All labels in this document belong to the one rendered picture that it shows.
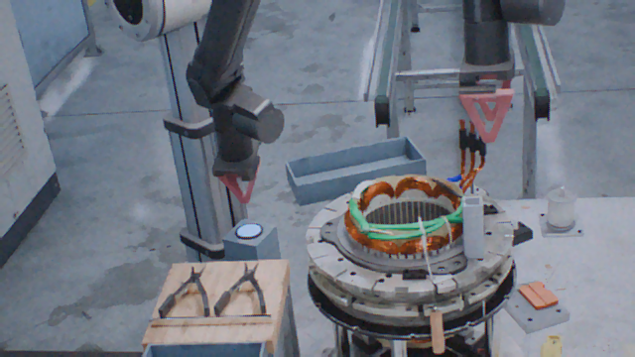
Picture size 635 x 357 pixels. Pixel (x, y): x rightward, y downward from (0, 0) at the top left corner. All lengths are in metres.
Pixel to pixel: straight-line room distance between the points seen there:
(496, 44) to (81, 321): 2.35
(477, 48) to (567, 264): 0.80
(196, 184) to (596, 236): 0.85
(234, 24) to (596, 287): 0.94
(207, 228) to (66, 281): 1.82
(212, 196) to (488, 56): 0.72
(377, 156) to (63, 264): 2.09
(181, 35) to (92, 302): 1.90
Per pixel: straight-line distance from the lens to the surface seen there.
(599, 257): 1.86
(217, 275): 1.35
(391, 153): 1.71
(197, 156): 1.61
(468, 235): 1.25
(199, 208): 1.68
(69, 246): 3.69
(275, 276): 1.33
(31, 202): 3.91
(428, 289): 1.22
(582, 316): 1.69
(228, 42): 1.20
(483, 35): 1.11
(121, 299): 3.27
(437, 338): 1.24
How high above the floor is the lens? 1.81
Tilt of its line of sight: 29 degrees down
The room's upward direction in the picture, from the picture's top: 7 degrees counter-clockwise
